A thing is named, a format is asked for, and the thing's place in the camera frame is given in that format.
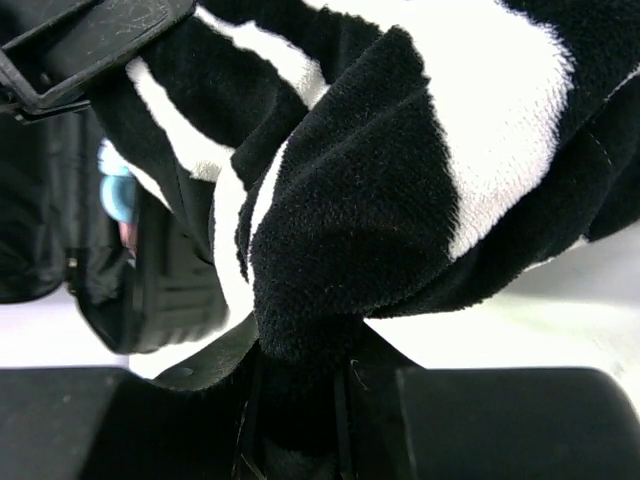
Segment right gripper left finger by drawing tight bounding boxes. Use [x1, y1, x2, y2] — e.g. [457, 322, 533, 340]
[1, 319, 260, 479]

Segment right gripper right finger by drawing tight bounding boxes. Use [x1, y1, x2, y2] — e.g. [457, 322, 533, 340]
[344, 330, 639, 479]

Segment black hard-shell suitcase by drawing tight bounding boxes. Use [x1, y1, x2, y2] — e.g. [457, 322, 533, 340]
[1, 1, 227, 354]

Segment pink cat-ear headphones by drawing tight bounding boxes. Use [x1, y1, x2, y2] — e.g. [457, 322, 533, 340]
[97, 138, 137, 255]

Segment zebra striped plush pouch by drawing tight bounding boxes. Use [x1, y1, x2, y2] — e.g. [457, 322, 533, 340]
[89, 1, 639, 379]

